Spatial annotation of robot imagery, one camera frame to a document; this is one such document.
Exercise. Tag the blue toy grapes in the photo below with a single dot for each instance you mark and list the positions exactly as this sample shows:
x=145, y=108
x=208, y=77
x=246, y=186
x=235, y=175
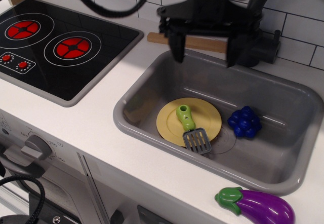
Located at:
x=244, y=122

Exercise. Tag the black toy stovetop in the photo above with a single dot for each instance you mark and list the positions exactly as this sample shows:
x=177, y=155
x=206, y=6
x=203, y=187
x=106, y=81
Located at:
x=59, y=54

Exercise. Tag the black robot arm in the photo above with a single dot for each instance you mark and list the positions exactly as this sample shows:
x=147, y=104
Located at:
x=220, y=18

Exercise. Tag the green handled grey spatula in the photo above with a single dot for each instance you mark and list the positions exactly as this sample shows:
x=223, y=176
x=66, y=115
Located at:
x=195, y=139

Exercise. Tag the grey plastic sink basin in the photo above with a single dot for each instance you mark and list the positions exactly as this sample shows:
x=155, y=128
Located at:
x=274, y=161

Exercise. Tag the yellow round plate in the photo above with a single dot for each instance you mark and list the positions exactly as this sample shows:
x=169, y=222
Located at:
x=204, y=114

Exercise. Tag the wooden block strip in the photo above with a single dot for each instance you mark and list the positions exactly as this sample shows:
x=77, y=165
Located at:
x=192, y=42

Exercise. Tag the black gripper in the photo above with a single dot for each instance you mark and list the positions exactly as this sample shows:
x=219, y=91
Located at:
x=208, y=17

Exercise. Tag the dark grey faucet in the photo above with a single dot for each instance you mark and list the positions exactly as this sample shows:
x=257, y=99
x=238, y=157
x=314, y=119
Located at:
x=263, y=46

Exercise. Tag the purple toy eggplant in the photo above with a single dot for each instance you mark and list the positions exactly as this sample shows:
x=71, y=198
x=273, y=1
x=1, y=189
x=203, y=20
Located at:
x=258, y=207

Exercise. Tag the grey oven knob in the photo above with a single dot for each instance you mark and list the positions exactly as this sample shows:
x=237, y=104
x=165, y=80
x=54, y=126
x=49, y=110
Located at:
x=36, y=148

